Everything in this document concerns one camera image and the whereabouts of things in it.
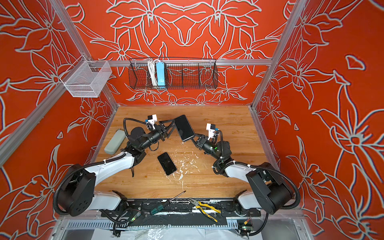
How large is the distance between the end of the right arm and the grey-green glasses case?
0.55 meters

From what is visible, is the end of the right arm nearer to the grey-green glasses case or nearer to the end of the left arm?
the end of the left arm

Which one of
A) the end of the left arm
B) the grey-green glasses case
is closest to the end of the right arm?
the end of the left arm

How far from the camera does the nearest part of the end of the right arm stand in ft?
2.25

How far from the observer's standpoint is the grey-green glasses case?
0.94 meters
